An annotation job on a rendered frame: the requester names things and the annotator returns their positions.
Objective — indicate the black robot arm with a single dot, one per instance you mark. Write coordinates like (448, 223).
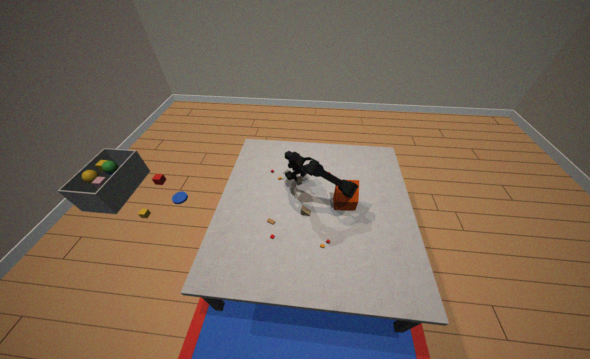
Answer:
(348, 188)

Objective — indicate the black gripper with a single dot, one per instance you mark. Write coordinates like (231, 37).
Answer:
(292, 175)

